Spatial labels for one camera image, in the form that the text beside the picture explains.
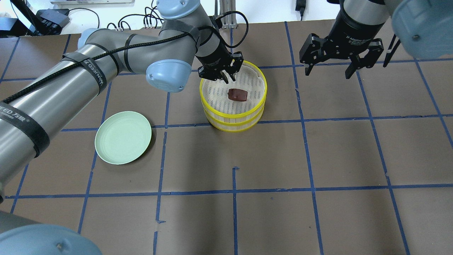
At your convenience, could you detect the black power adapter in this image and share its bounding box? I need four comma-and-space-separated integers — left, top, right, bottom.
295, 0, 307, 19

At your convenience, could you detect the light green plate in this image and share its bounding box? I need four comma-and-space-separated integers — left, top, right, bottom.
94, 111, 152, 165

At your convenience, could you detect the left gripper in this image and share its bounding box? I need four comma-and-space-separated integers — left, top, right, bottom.
197, 38, 244, 84

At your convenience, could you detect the yellow steamer layer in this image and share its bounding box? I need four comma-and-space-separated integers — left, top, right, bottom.
203, 106, 265, 133
199, 61, 268, 118

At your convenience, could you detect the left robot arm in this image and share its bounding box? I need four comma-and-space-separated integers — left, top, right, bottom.
1, 0, 244, 202

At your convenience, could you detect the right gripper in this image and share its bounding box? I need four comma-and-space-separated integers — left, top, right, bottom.
299, 9, 384, 79

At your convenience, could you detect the brown bun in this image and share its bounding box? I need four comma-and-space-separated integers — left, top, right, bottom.
228, 88, 248, 102

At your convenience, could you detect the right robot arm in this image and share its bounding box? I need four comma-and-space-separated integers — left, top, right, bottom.
299, 0, 453, 79

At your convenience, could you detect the aluminium frame post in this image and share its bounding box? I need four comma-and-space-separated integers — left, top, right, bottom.
215, 0, 237, 29

